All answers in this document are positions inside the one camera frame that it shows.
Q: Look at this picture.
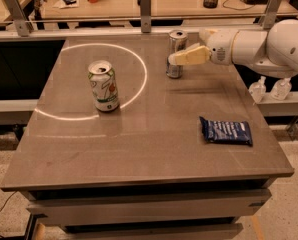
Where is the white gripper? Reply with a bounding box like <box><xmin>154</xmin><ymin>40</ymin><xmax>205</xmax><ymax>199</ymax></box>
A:
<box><xmin>168</xmin><ymin>29</ymin><xmax>238</xmax><ymax>66</ymax></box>

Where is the silver blue redbull can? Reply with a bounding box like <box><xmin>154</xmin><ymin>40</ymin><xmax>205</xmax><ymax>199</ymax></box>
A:
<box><xmin>166</xmin><ymin>30</ymin><xmax>188</xmax><ymax>79</ymax></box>

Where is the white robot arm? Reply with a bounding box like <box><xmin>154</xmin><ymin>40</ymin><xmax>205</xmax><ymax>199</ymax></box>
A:
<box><xmin>168</xmin><ymin>19</ymin><xmax>298</xmax><ymax>78</ymax></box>

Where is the white green soda can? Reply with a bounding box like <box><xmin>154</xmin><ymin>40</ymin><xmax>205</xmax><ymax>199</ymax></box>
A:
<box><xmin>88</xmin><ymin>60</ymin><xmax>119</xmax><ymax>112</ymax></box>

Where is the black mesh pen cup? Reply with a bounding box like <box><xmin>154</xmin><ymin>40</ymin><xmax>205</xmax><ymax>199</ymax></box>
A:
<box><xmin>203</xmin><ymin>0</ymin><xmax>218</xmax><ymax>9</ymax></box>

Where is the clear sanitizer bottle left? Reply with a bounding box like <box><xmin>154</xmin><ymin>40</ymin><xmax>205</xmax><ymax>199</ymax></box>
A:
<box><xmin>249</xmin><ymin>76</ymin><xmax>266</xmax><ymax>103</ymax></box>

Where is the clear sanitizer bottle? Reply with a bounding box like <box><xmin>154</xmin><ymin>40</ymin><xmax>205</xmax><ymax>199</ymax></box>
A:
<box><xmin>249</xmin><ymin>76</ymin><xmax>266</xmax><ymax>103</ymax></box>
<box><xmin>270</xmin><ymin>78</ymin><xmax>292</xmax><ymax>101</ymax></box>

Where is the blue snack packet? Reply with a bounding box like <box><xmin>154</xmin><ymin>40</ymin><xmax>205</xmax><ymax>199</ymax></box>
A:
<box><xmin>199</xmin><ymin>116</ymin><xmax>253</xmax><ymax>146</ymax></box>

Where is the clear sanitizer bottle right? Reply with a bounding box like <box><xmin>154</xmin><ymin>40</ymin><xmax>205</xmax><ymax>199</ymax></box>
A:
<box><xmin>270</xmin><ymin>78</ymin><xmax>292</xmax><ymax>101</ymax></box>

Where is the grey drawer unit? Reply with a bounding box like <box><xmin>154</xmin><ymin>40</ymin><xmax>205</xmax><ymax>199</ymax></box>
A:
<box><xmin>28</xmin><ymin>182</ymin><xmax>271</xmax><ymax>240</ymax></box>

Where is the black desk cable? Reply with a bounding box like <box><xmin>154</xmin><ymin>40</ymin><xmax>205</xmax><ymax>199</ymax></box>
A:
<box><xmin>221</xmin><ymin>0</ymin><xmax>257</xmax><ymax>12</ymax></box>

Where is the grey metal bracket middle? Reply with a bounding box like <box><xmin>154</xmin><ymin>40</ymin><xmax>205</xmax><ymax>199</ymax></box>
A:
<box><xmin>139</xmin><ymin>0</ymin><xmax>151</xmax><ymax>33</ymax></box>

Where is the grey metal bracket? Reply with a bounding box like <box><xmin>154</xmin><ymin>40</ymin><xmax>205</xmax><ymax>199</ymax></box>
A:
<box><xmin>259</xmin><ymin>0</ymin><xmax>282</xmax><ymax>30</ymax></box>
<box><xmin>139</xmin><ymin>0</ymin><xmax>151</xmax><ymax>33</ymax></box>
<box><xmin>4</xmin><ymin>0</ymin><xmax>32</xmax><ymax>37</ymax></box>

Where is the grey metal bracket right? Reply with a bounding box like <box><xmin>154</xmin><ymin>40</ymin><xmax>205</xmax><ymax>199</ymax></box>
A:
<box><xmin>259</xmin><ymin>0</ymin><xmax>282</xmax><ymax>30</ymax></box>

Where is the grey metal bracket left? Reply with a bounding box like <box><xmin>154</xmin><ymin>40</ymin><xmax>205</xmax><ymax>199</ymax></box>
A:
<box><xmin>4</xmin><ymin>0</ymin><xmax>32</xmax><ymax>37</ymax></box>

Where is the black floor cable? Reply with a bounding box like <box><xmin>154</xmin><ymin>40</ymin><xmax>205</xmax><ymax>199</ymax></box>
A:
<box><xmin>0</xmin><ymin>190</ymin><xmax>19</xmax><ymax>240</ymax></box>

